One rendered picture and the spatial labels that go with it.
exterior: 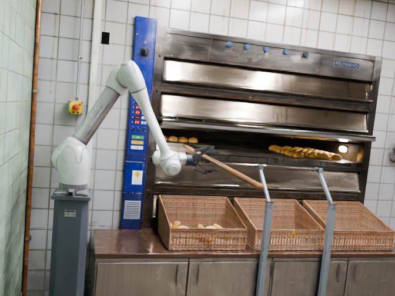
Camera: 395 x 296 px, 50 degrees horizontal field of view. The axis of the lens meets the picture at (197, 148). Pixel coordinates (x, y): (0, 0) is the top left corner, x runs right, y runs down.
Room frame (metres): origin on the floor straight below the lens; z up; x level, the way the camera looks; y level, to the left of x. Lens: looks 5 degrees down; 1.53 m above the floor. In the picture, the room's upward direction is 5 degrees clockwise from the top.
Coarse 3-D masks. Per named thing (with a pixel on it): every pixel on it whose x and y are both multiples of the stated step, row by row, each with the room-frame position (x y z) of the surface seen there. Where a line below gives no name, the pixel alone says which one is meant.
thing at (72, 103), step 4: (72, 100) 2.94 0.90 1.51; (76, 100) 2.95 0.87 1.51; (72, 104) 2.94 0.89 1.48; (76, 104) 2.95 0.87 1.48; (68, 108) 2.94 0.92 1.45; (72, 108) 2.94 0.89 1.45; (80, 108) 2.96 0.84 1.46; (68, 112) 2.94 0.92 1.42; (72, 112) 2.94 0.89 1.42; (76, 112) 2.95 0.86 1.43; (80, 112) 2.96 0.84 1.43
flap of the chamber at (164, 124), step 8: (168, 128) 3.23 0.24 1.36; (176, 128) 3.21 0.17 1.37; (184, 128) 3.18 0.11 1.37; (192, 128) 3.15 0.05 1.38; (200, 128) 3.13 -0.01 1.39; (208, 128) 3.12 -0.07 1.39; (216, 128) 3.13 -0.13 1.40; (224, 128) 3.15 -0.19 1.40; (232, 128) 3.17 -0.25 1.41; (240, 128) 3.18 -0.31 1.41; (280, 136) 3.45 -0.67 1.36; (288, 136) 3.42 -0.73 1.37; (296, 136) 3.39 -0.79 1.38; (304, 136) 3.36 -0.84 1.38; (312, 136) 3.34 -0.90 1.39; (320, 136) 3.36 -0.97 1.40; (328, 136) 3.37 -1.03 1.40; (336, 136) 3.39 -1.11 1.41; (344, 136) 3.41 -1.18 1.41
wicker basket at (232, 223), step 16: (160, 208) 3.07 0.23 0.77; (176, 208) 3.16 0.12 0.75; (192, 208) 3.20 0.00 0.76; (208, 208) 3.23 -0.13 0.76; (224, 208) 3.27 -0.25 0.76; (160, 224) 3.01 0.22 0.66; (192, 224) 3.17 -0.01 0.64; (224, 224) 3.24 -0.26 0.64; (240, 224) 2.97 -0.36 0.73; (176, 240) 2.72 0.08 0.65; (192, 240) 2.75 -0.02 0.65; (208, 240) 2.78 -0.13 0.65; (224, 240) 3.01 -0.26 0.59; (240, 240) 2.93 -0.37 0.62
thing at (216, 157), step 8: (184, 152) 3.27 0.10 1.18; (232, 160) 3.33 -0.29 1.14; (240, 160) 3.35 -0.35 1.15; (248, 160) 3.36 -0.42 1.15; (256, 160) 3.38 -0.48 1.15; (264, 160) 3.40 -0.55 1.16; (272, 160) 3.42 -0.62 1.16; (280, 160) 3.44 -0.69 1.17; (288, 160) 3.45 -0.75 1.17; (296, 160) 3.47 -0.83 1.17; (304, 160) 3.49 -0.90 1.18; (312, 160) 3.54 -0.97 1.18; (360, 168) 3.63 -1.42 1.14
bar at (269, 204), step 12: (264, 168) 3.00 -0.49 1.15; (276, 168) 3.02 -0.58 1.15; (288, 168) 3.04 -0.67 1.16; (300, 168) 3.07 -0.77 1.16; (312, 168) 3.10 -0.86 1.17; (264, 180) 2.92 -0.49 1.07; (324, 180) 3.06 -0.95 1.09; (264, 192) 2.87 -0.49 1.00; (336, 204) 2.90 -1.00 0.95; (264, 228) 2.78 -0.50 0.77; (264, 240) 2.77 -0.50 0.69; (324, 240) 2.92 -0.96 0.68; (264, 252) 2.77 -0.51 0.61; (324, 252) 2.90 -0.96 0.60; (264, 264) 2.77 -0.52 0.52; (324, 264) 2.89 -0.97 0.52; (264, 276) 2.77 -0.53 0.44; (324, 276) 2.89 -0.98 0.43; (264, 288) 2.78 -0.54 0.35; (324, 288) 2.89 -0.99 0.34
